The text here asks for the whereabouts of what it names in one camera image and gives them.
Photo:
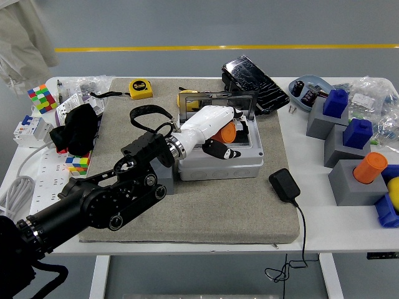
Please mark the black table control panel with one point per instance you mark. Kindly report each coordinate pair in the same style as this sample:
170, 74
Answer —
381, 256

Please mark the grey-brown fabric mat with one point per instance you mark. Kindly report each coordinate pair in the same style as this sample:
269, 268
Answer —
187, 211

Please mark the black cloth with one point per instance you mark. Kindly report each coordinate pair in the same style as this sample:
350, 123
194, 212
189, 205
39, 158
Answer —
76, 130

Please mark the blue plastic holder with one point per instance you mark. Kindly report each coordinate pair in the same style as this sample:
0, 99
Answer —
386, 211

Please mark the orange cylinder battery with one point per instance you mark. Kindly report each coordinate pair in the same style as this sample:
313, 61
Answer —
226, 134
370, 168

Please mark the grey block with round hole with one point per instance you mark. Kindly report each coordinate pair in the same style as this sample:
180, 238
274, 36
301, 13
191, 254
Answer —
168, 177

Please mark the clear plastic bag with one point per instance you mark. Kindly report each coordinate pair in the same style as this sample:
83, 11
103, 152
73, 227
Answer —
78, 82

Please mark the blue-grey oval tray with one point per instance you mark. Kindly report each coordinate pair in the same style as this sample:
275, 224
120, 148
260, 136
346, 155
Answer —
307, 81

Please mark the person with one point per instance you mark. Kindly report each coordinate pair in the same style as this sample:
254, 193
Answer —
18, 40

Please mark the grey block holder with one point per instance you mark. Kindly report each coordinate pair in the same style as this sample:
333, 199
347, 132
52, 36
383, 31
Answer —
346, 190
336, 152
318, 124

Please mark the black power adapter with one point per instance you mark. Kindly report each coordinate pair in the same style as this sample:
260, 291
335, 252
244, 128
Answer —
284, 185

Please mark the small multicolour puzzle cube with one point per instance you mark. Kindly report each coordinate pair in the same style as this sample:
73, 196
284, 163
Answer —
78, 163

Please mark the white circuit breaker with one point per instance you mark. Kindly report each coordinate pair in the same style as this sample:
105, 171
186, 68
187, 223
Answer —
31, 130

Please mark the yellow round tape measure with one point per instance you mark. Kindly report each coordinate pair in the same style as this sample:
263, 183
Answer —
179, 99

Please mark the grey plastic junction box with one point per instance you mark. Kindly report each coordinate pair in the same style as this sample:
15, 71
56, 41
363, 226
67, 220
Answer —
218, 168

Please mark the large multicolour puzzle cube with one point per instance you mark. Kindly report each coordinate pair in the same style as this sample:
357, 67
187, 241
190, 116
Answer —
42, 98

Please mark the silver pen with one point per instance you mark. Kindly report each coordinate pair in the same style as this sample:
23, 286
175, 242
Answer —
59, 90

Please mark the blue square battery block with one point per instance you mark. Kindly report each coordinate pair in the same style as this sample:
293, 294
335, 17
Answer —
357, 134
335, 104

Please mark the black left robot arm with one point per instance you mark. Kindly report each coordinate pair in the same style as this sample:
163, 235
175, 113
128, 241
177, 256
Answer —
93, 202

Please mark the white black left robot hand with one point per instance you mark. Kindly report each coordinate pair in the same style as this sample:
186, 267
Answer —
205, 121

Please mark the clear bags of small parts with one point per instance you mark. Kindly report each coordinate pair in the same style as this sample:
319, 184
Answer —
371, 93

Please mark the black stand under device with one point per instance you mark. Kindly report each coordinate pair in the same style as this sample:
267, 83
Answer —
227, 81

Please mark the small brown component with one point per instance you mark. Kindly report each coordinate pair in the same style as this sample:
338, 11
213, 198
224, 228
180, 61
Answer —
323, 93

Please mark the yellow rounded object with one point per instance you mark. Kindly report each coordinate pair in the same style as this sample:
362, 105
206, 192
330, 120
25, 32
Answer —
394, 191

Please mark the yellow square tape measure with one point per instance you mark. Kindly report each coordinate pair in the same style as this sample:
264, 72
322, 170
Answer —
141, 88

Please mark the white table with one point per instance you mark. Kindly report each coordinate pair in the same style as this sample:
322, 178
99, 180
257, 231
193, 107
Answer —
327, 224

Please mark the smoky transparent box lid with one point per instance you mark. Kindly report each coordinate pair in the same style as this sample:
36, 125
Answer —
252, 107

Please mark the black capacitor in tray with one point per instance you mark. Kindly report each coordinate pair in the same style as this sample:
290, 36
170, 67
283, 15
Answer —
298, 88
308, 96

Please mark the white power strip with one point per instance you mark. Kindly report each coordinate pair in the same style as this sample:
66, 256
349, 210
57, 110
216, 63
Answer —
50, 180

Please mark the black cracked screen device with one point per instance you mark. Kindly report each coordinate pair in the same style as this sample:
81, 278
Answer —
255, 82

